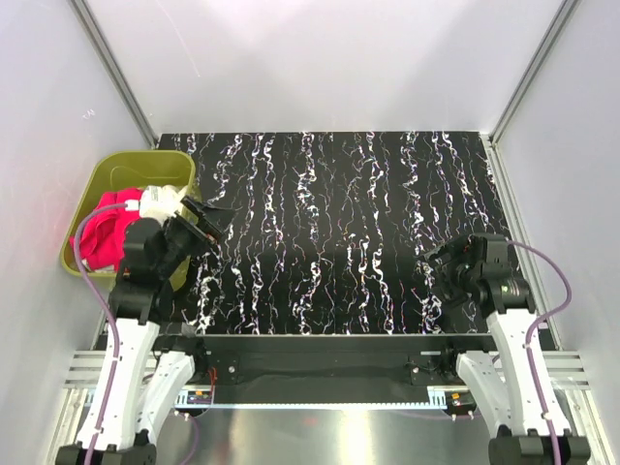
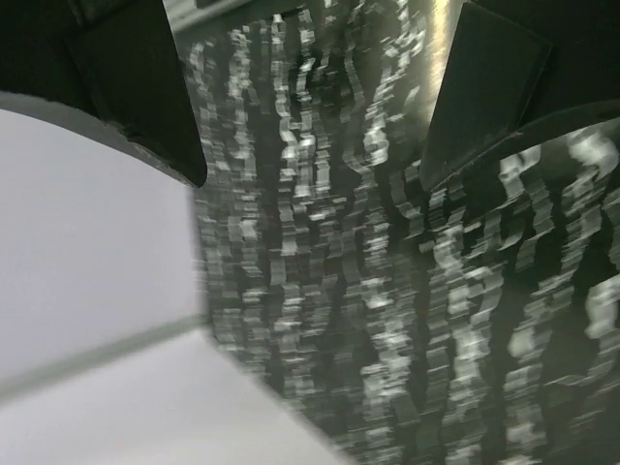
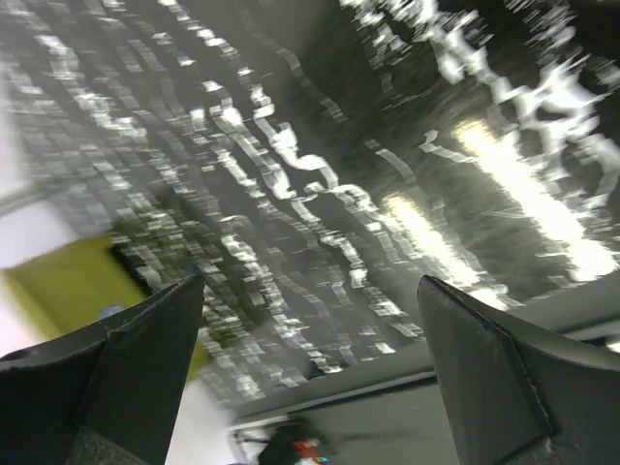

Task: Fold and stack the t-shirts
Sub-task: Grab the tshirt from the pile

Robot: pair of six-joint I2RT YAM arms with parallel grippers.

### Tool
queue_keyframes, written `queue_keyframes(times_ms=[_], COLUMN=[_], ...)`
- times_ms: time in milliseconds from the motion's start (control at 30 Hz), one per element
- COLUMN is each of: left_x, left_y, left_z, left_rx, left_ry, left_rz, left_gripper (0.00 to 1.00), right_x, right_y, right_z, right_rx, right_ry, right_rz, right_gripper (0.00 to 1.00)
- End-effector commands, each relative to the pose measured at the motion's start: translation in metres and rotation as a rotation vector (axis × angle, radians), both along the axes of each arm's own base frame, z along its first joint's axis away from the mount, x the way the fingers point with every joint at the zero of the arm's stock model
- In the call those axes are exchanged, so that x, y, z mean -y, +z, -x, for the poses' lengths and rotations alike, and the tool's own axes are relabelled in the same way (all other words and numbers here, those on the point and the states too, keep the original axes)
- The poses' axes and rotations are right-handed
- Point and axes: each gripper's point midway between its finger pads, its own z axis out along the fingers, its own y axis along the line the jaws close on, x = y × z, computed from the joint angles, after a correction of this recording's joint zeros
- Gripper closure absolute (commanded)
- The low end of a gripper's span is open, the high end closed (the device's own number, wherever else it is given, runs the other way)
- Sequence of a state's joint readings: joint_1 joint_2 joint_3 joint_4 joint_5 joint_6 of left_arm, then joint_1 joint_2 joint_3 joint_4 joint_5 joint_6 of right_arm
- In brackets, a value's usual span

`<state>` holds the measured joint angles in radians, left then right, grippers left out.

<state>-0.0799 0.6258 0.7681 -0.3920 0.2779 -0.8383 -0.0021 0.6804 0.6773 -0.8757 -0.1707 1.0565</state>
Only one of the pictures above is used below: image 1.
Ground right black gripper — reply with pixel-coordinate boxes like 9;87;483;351
415;233;481;310

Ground left orange connector box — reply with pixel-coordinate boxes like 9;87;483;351
186;387;213;405

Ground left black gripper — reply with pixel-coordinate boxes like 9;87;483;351
158;195;237;275

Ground pink t shirt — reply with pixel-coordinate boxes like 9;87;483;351
79;208;140;272

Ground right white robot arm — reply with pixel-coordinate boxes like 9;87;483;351
420;233;591;464

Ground orange connector box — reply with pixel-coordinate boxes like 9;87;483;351
447;391;477;416
186;387;213;405

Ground aluminium frame rail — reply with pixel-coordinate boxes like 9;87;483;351
64;351;590;410

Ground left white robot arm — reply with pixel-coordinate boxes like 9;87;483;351
55;196;235;464

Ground olive green plastic tub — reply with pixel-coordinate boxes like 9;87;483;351
59;149;199;294

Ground white t shirt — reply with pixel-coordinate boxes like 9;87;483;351
139;185;188;225

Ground purple cable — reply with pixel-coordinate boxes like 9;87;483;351
71;201;141;465
506;239;575;465

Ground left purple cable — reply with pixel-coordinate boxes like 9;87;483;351
71;201;141;465

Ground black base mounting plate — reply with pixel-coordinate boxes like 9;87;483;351
153;332;495;406

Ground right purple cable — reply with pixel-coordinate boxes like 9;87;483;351
506;239;575;465

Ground right orange connector box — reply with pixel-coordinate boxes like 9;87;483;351
447;391;477;416

